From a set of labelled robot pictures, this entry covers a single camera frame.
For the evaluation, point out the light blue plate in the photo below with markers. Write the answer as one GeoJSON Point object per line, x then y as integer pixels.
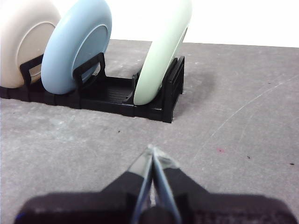
{"type": "Point", "coordinates": [63, 58]}

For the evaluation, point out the black plate rack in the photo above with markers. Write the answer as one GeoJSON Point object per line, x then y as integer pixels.
{"type": "Point", "coordinates": [112, 93]}

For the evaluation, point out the cream yellow plate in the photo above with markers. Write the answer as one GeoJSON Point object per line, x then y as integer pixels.
{"type": "Point", "coordinates": [18, 35]}

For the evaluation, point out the pale green plate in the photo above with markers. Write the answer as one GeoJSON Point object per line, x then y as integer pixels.
{"type": "Point", "coordinates": [158, 65]}

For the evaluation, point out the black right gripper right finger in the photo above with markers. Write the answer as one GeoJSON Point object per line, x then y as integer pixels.
{"type": "Point", "coordinates": [222, 207]}

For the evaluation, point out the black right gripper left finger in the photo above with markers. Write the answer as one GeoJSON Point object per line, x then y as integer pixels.
{"type": "Point", "coordinates": [105, 205]}

